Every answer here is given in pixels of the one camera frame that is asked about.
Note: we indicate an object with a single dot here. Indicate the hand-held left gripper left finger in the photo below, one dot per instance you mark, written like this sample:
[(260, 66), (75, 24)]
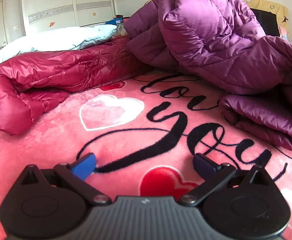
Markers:
[(84, 165)]

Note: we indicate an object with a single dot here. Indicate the black cloth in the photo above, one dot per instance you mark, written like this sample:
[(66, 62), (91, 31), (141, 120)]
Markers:
[(268, 22)]

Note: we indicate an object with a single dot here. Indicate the purple down jacket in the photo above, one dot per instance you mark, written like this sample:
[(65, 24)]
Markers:
[(206, 30)]

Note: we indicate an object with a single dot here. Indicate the blue box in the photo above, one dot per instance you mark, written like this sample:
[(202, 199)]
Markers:
[(114, 21)]

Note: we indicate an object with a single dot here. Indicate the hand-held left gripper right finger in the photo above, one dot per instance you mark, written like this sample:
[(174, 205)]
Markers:
[(204, 166)]

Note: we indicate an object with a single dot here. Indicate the bed with pink cover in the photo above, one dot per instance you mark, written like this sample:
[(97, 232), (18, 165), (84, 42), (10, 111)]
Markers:
[(61, 142)]

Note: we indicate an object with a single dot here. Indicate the white light switch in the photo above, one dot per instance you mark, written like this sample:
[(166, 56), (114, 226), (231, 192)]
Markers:
[(16, 28)]

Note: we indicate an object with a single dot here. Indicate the light blue quilt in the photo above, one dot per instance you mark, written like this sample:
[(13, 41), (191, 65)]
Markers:
[(61, 38)]

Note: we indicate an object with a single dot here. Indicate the white wardrobe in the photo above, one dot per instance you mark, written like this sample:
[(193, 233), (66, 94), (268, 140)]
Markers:
[(61, 5)]

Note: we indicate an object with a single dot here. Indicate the red down jacket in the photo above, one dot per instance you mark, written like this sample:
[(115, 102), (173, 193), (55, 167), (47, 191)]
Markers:
[(48, 75)]

